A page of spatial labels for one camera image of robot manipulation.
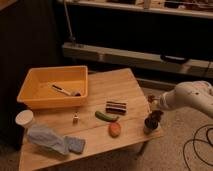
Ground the metal cup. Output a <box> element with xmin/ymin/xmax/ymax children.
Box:
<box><xmin>143</xmin><ymin>118</ymin><xmax>158</xmax><ymax>134</ymax></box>

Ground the striped layered cake block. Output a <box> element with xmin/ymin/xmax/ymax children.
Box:
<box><xmin>105</xmin><ymin>101</ymin><xmax>127</xmax><ymax>115</ymax></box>

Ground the light blue cloth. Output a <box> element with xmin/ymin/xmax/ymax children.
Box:
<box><xmin>27</xmin><ymin>124</ymin><xmax>69</xmax><ymax>155</ymax></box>

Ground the metal clamp pole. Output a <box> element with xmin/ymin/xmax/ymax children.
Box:
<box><xmin>63</xmin><ymin>0</ymin><xmax>76</xmax><ymax>46</ymax></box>

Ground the black cable on floor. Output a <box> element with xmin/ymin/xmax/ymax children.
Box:
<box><xmin>182</xmin><ymin>123</ymin><xmax>213</xmax><ymax>163</ymax></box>

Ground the grey metal shelf beam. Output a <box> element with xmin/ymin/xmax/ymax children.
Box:
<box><xmin>62</xmin><ymin>42</ymin><xmax>213</xmax><ymax>79</ymax></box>

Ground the orange carrot toy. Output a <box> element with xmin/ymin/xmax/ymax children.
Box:
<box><xmin>108</xmin><ymin>122</ymin><xmax>121</xmax><ymax>137</ymax></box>

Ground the black handle on shelf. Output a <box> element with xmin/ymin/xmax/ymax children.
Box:
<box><xmin>160</xmin><ymin>54</ymin><xmax>189</xmax><ymax>64</ymax></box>

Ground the yellow plastic bin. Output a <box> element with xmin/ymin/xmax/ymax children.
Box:
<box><xmin>17</xmin><ymin>65</ymin><xmax>88</xmax><ymax>109</ymax></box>

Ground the green cucumber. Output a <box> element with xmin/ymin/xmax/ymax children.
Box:
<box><xmin>95</xmin><ymin>111</ymin><xmax>119</xmax><ymax>122</ymax></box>

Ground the blue sponge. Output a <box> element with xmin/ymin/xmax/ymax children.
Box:
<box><xmin>65</xmin><ymin>137</ymin><xmax>86</xmax><ymax>154</ymax></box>

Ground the white paper cup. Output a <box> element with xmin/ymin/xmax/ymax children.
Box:
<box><xmin>15</xmin><ymin>110</ymin><xmax>35</xmax><ymax>128</ymax></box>

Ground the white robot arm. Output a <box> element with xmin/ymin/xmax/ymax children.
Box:
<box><xmin>147</xmin><ymin>81</ymin><xmax>213</xmax><ymax>119</ymax></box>

